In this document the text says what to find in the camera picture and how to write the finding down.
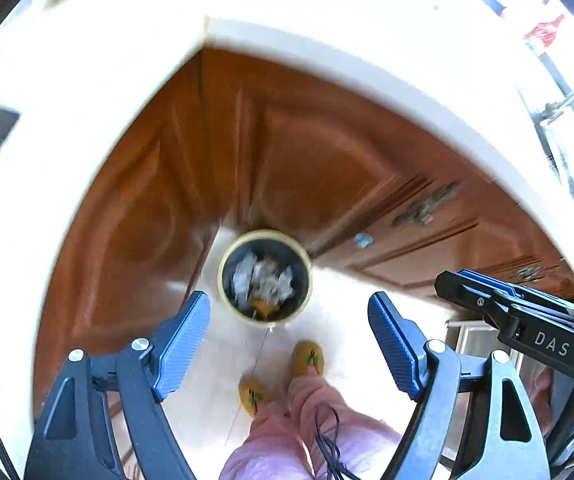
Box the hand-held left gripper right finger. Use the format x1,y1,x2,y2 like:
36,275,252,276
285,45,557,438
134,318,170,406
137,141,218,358
368,291,553,480

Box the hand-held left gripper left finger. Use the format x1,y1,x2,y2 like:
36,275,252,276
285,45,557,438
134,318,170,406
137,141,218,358
24,290,213,480

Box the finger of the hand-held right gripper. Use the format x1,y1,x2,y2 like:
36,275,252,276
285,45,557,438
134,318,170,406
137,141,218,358
434,270,519,332
457,269,574,322

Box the white plastic bag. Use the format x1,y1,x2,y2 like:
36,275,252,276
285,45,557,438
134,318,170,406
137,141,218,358
232,256,269,306

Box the round cream-rimmed trash bin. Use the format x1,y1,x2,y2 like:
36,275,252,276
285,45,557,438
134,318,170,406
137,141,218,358
217,229,313,323

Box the person's right hand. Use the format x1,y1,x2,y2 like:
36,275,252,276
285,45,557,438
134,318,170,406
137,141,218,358
527,364,554,433

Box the yellow slipper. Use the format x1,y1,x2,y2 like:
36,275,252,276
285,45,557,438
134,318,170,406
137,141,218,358
292,341,326,377
238,379,273,419

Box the wooden base cabinet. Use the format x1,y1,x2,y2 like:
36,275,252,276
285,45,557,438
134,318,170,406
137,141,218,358
34,50,574,411

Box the red spray bottle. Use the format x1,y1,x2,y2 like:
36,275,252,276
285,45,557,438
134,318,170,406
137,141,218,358
524,14,566,49

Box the dark framed window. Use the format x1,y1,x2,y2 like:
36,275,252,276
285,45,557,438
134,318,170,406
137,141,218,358
417,0,574,126

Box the black cable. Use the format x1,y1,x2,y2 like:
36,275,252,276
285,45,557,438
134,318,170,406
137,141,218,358
312,405,363,480

